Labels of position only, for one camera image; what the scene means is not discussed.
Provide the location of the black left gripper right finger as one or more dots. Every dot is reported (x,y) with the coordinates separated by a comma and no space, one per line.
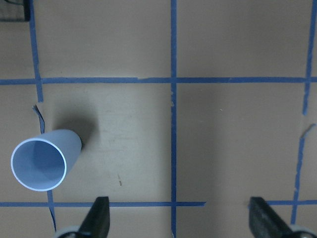
(264,222)

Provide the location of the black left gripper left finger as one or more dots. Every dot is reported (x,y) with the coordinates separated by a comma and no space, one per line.
(97,222)

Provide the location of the light blue plastic cup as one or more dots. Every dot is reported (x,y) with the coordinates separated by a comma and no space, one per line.
(41,163)

